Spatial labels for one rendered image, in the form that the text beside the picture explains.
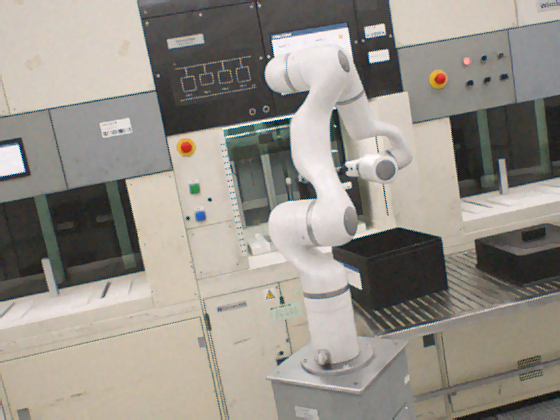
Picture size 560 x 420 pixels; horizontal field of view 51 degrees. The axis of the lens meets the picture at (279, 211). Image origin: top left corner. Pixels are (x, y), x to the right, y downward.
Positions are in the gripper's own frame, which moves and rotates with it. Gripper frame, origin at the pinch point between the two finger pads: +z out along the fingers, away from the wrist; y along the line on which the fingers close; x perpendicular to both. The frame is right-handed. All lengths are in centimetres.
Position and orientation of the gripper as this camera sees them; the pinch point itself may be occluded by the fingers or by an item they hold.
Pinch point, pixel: (354, 164)
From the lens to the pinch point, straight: 206.6
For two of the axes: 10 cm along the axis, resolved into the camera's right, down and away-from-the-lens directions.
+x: -1.8, -9.7, -1.6
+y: 9.7, -2.0, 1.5
